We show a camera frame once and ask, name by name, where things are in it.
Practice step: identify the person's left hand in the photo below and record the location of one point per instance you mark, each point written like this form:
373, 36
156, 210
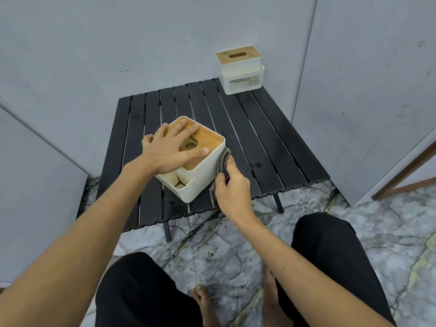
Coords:
163, 153

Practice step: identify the person's right hand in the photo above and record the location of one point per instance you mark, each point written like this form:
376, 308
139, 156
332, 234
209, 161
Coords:
235, 194

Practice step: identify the person's left middle finger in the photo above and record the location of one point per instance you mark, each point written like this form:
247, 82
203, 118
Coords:
177, 127

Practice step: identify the person's right thumb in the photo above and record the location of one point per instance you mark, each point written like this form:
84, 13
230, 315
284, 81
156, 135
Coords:
220, 183

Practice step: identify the person's left little finger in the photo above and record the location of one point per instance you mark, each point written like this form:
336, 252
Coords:
147, 140

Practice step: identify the person's left thumb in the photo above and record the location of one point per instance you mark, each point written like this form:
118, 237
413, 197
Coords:
197, 154

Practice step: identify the white tissue box bamboo lid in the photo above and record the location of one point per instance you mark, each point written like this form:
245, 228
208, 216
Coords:
201, 173
242, 74

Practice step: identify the grey cleaning cloth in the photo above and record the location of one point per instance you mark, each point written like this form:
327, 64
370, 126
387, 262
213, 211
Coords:
221, 163

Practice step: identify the person's left forearm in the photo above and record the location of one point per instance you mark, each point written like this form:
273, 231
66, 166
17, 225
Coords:
81, 234

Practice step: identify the person's right forearm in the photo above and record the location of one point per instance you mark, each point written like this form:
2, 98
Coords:
306, 269

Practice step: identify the black slatted folding table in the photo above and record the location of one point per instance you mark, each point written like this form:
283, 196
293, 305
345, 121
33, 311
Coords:
259, 139

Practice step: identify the person's left foot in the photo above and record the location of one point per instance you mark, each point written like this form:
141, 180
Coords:
203, 306

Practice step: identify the person's foot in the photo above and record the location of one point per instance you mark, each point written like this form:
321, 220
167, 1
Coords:
203, 306
272, 303

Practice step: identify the person's right foot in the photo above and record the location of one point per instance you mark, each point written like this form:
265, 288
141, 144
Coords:
272, 303

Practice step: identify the person's black trousers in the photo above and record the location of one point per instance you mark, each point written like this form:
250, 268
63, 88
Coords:
139, 296

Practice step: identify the brown wooden door frame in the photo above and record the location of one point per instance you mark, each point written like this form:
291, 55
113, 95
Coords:
402, 173

